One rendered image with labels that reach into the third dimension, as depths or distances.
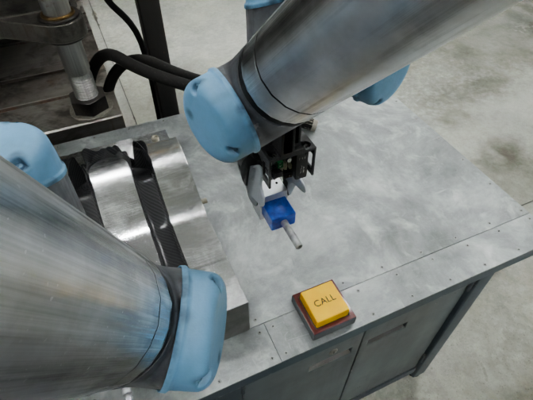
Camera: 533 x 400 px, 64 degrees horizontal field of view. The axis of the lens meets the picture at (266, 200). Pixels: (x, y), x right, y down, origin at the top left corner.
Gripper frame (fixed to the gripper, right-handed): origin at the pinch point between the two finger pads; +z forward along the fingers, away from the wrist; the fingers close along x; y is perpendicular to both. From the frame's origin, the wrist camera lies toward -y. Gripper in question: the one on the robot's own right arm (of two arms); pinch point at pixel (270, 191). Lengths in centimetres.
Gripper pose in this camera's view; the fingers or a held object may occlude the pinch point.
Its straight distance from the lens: 70.6
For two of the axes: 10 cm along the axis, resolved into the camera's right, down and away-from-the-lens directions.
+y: 4.1, 6.7, -6.2
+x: 9.1, -3.0, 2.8
